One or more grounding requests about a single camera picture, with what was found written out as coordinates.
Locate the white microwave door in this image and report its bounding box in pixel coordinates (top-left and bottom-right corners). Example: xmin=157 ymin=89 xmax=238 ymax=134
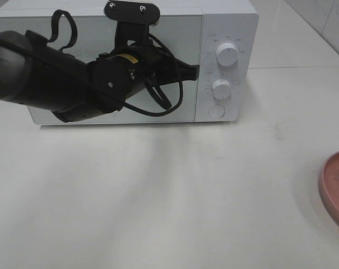
xmin=0 ymin=15 xmax=204 ymax=126

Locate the white microwave oven body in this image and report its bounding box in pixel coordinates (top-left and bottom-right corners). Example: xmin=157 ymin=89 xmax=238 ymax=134
xmin=0 ymin=1 xmax=259 ymax=125

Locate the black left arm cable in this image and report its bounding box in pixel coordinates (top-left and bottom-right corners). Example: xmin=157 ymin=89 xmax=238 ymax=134
xmin=47 ymin=10 xmax=184 ymax=116

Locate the pink round plate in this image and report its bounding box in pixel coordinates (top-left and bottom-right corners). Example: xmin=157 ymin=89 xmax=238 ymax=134
xmin=319 ymin=152 xmax=339 ymax=226

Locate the round white door button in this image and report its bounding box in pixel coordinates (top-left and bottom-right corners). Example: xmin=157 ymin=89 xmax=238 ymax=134
xmin=208 ymin=105 xmax=225 ymax=118

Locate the white timer knob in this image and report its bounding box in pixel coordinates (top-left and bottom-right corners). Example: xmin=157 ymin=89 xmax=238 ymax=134
xmin=211 ymin=79 xmax=232 ymax=100

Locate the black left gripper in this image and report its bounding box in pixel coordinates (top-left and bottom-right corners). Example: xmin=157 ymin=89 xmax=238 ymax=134
xmin=127 ymin=46 xmax=200 ymax=86

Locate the upper white power knob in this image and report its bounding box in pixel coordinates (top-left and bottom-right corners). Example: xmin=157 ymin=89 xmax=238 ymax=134
xmin=215 ymin=40 xmax=239 ymax=67

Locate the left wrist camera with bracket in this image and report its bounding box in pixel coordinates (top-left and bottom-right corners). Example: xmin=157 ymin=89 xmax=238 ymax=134
xmin=104 ymin=1 xmax=160 ymax=49

